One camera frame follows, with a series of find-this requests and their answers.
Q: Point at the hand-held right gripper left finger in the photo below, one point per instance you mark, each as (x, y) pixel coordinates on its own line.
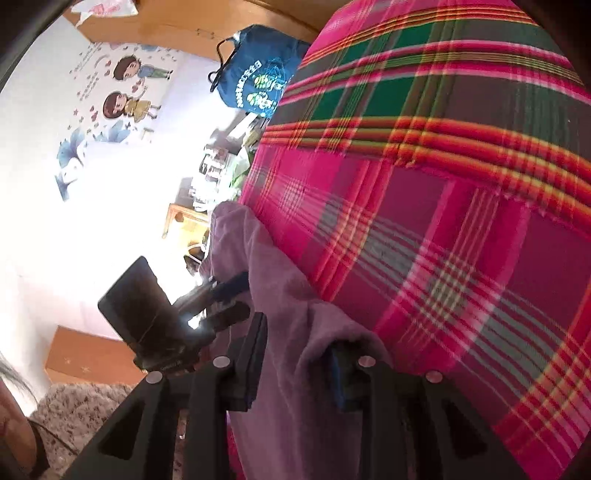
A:
(256, 364)

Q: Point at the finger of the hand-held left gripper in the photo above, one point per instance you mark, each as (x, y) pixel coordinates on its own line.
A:
(231, 284)
(228, 318)

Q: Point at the pink green plaid blanket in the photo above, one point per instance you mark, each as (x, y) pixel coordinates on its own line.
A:
(438, 207)

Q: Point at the cartoon children wall sticker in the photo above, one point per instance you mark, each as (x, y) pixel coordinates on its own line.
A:
(124, 101)

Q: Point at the small wooden table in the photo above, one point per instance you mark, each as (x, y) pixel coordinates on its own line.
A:
(184, 221)

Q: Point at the purple garment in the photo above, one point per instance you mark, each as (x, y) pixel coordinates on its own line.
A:
(286, 350)

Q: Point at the wooden wardrobe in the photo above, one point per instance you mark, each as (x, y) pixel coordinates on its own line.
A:
(194, 23)

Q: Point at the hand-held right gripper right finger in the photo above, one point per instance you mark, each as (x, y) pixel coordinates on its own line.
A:
(337, 385)

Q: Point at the pile of bedside clutter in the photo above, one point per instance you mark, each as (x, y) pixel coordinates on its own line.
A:
(221, 157)

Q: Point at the person's head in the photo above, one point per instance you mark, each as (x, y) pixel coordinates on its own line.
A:
(14, 429)

